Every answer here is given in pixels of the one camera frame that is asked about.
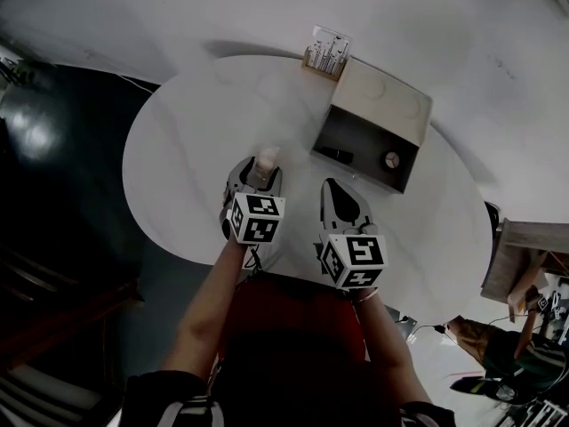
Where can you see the round makeup compact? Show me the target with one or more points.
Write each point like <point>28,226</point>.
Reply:
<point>391,159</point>

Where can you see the light wooden cabinet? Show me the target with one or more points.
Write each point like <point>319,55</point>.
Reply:
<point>518,256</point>

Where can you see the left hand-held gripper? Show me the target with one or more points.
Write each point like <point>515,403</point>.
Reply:
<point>257,219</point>

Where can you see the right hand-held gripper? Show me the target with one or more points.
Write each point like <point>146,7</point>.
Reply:
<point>353,256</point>

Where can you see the black makeup stick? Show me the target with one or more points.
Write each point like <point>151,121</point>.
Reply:
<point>337,154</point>

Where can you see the dark wooden bench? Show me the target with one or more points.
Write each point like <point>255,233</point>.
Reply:
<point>66,327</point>

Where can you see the beige makeup bottle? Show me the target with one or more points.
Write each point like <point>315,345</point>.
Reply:
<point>268,160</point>

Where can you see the person's red and black clothing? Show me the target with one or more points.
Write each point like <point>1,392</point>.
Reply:
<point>289,349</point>

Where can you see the grey box with beige lid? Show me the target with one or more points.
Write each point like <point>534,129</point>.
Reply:
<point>378,114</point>

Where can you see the clear acrylic sign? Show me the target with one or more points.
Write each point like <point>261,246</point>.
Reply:
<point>332,37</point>

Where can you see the person's right forearm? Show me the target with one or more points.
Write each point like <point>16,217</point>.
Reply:
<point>387,349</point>

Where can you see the wooden rack of slim tubes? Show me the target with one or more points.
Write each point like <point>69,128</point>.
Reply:
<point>322,62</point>

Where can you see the person's left forearm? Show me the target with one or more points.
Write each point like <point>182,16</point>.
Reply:
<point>209,309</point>

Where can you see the person's right hand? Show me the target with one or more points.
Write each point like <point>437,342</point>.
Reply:
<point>362,228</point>

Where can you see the floor power socket with plug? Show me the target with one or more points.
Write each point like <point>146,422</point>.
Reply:
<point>405,325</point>

